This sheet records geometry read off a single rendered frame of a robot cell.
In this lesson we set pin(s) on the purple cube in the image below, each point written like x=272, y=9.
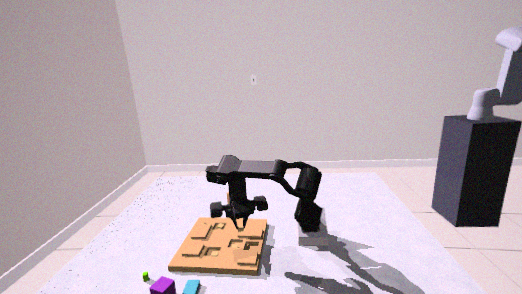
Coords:
x=163, y=285

